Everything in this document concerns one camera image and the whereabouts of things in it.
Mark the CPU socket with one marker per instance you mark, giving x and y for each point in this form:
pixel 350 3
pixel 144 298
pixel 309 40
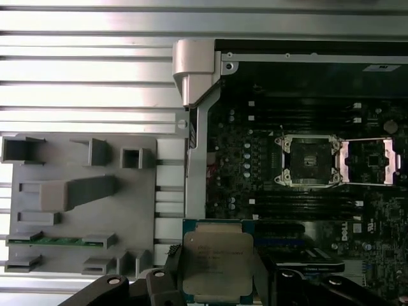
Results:
pixel 307 159

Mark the grey parts rack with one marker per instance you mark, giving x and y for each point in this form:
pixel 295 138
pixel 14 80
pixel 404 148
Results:
pixel 134 207

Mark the RAM slot white clips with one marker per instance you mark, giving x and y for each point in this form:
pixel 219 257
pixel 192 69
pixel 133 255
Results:
pixel 303 201
pixel 303 103
pixel 303 215
pixel 303 117

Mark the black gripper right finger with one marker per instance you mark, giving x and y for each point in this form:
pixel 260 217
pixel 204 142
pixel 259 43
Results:
pixel 287 287

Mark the round coin cell battery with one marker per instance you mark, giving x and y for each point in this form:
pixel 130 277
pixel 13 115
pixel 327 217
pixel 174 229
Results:
pixel 390 126

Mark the black PC case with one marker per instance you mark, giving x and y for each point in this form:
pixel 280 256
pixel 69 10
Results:
pixel 196 159

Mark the metal socket cover frame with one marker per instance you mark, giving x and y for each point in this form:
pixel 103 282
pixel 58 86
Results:
pixel 389 159

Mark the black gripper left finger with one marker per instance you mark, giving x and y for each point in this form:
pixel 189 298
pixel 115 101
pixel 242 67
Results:
pixel 159 287

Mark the RAM slot black clips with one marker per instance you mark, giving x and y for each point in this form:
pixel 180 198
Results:
pixel 303 124
pixel 303 110
pixel 303 194

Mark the thin metal locking lever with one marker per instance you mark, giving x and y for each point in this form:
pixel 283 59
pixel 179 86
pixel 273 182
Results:
pixel 282 130

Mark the green RAM stick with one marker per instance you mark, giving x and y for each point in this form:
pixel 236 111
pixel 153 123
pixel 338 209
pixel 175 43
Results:
pixel 57 241

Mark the black expansion slot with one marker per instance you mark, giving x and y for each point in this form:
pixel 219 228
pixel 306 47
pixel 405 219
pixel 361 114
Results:
pixel 280 230

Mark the green motherboard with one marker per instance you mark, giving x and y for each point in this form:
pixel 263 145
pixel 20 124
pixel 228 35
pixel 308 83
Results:
pixel 382 223

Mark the CPU with silver top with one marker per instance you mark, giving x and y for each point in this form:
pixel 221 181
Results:
pixel 216 255

